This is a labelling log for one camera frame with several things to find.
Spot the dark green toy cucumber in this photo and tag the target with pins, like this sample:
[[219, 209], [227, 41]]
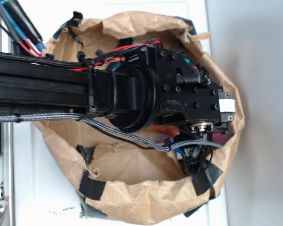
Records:
[[113, 66]]

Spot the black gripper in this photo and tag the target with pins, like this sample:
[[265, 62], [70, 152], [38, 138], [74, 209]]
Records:
[[183, 95]]

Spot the aluminium extrusion rail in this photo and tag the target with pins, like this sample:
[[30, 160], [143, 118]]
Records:
[[7, 191]]

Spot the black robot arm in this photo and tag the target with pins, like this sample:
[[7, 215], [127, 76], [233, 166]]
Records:
[[133, 88]]

